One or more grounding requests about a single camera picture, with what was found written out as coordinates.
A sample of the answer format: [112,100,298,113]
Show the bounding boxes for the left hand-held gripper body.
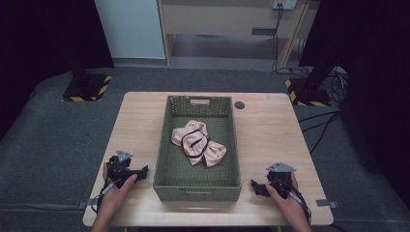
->
[106,149,140,189]

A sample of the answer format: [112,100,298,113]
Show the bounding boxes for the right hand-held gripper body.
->
[266,161,298,199]

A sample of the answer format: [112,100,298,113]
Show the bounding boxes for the green woven basket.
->
[153,95,243,203]

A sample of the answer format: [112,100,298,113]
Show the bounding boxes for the pink garment with black trim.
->
[170,119,228,168]

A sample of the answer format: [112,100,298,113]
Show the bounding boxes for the person's right hand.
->
[264,173,308,220]

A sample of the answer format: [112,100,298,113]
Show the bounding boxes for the person's left hand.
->
[96,163,138,217]

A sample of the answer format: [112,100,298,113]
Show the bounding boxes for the grey tape strip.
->
[314,198,338,210]
[76,197,99,211]

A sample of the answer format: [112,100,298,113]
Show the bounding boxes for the black stand with hazard stripes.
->
[284,61,337,108]
[61,47,113,102]

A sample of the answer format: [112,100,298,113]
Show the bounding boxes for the black curtain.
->
[0,0,116,140]
[299,0,410,209]

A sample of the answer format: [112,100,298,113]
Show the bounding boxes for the white power strip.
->
[272,0,298,11]

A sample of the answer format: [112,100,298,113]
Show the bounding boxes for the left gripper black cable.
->
[91,182,116,215]

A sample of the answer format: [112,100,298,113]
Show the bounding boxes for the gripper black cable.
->
[91,182,116,215]
[276,178,313,224]

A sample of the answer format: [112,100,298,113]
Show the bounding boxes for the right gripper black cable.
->
[276,178,313,224]

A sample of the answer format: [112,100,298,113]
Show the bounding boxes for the long black floor cables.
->
[298,110,342,155]

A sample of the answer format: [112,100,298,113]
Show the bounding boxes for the tangled black floor cables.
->
[283,66,350,104]

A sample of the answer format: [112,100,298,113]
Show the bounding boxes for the black hanging power cable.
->
[271,5,285,73]

